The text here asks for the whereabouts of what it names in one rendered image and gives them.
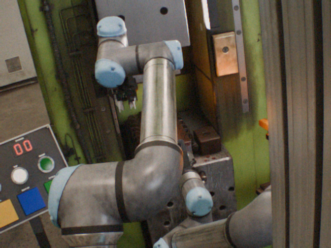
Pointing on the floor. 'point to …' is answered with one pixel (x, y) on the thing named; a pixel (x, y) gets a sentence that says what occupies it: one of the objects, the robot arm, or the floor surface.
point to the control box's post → (40, 232)
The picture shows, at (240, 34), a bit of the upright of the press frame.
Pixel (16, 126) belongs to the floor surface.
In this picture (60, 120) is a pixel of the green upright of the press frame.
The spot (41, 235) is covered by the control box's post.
